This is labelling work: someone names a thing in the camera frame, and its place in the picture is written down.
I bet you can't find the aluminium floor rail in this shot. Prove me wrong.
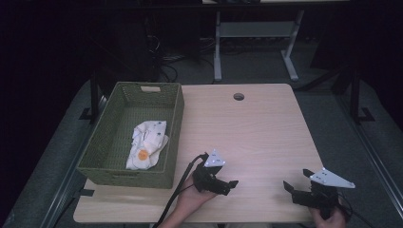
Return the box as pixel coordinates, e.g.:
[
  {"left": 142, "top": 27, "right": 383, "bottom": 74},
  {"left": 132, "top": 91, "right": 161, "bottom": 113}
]
[
  {"left": 335, "top": 93, "right": 403, "bottom": 220},
  {"left": 39, "top": 94, "right": 108, "bottom": 228}
]

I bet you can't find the white cloth with orange patch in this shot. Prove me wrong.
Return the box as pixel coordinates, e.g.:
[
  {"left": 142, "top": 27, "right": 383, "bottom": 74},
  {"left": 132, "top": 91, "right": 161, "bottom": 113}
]
[{"left": 125, "top": 120, "right": 170, "bottom": 171}]

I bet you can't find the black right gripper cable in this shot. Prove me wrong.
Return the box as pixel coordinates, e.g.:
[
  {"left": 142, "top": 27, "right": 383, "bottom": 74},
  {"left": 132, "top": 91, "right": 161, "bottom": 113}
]
[{"left": 336, "top": 189, "right": 379, "bottom": 228}]

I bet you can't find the green woven basket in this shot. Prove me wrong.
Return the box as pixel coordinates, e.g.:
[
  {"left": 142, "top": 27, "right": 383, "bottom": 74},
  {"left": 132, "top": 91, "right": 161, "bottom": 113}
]
[{"left": 76, "top": 81, "right": 185, "bottom": 190}]

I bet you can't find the person's right hand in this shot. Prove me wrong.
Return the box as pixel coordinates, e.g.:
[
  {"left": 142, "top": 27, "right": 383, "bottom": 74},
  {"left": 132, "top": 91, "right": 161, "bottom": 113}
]
[{"left": 310, "top": 206, "right": 348, "bottom": 228}]

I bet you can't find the black tape strip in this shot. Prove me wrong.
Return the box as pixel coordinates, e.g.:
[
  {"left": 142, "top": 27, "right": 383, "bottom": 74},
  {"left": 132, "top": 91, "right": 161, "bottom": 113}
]
[{"left": 73, "top": 187, "right": 96, "bottom": 199}]

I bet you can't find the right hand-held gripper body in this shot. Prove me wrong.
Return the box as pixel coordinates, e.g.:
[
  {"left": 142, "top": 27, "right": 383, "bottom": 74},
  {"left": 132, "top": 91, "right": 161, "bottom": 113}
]
[{"left": 291, "top": 167, "right": 356, "bottom": 220}]

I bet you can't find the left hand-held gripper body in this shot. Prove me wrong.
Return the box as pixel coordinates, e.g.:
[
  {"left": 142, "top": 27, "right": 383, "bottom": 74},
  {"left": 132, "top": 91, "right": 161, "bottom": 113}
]
[{"left": 192, "top": 148, "right": 228, "bottom": 196}]

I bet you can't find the white metal desk frame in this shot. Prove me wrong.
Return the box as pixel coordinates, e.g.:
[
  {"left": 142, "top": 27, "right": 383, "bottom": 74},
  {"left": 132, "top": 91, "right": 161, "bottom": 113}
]
[{"left": 213, "top": 9, "right": 306, "bottom": 83}]

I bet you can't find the person's left hand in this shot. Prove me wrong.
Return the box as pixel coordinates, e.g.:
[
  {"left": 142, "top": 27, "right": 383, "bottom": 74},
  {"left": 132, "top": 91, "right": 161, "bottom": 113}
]
[{"left": 176, "top": 175, "right": 219, "bottom": 211}]

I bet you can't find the black metal stand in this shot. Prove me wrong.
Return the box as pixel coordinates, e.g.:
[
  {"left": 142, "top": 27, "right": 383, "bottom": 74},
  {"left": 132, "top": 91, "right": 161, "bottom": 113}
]
[
  {"left": 78, "top": 69, "right": 106, "bottom": 124},
  {"left": 332, "top": 65, "right": 376, "bottom": 125}
]

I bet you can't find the bundle of floor cables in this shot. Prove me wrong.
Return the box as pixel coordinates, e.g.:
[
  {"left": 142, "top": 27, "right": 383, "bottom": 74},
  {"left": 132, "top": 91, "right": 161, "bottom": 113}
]
[{"left": 145, "top": 32, "right": 217, "bottom": 84}]

